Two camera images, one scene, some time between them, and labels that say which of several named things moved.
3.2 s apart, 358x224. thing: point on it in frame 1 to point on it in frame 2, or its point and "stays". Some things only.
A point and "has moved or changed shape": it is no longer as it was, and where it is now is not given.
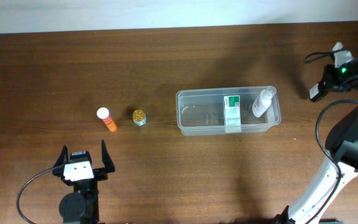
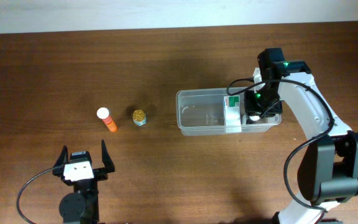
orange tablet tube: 103,113 stays
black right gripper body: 348,76 to 264,102
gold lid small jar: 139,117 stays
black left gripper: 101,174 stays
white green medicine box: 232,114 stays
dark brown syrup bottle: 317,91 has moved or changed shape
